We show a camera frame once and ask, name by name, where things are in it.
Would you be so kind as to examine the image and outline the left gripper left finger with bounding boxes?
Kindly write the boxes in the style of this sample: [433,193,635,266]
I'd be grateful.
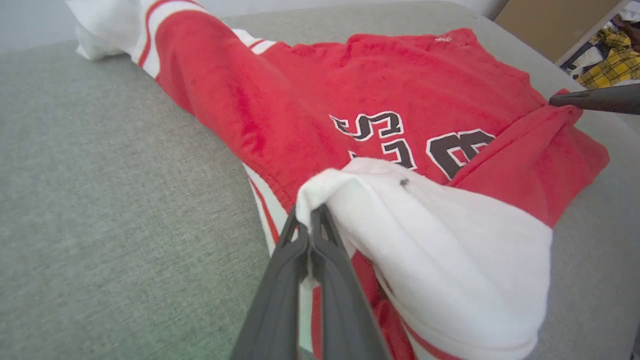
[229,202,312,360]

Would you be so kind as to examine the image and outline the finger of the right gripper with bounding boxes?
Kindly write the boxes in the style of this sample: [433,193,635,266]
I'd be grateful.
[548,83,640,116]

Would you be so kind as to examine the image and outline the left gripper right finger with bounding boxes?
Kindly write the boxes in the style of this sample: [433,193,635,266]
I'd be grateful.
[309,202,392,360]

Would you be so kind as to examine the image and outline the red and white jersey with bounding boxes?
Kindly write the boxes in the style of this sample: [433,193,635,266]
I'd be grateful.
[65,0,611,360]

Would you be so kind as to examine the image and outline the yellow plaid cloth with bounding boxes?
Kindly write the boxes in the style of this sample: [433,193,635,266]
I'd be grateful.
[575,27,640,91]

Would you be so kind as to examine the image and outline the brown cardboard box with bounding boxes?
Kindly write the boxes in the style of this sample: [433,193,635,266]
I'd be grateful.
[494,0,622,64]

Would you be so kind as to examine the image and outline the grey fabric sofa cushion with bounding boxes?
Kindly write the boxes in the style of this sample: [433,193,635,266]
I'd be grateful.
[0,0,640,360]

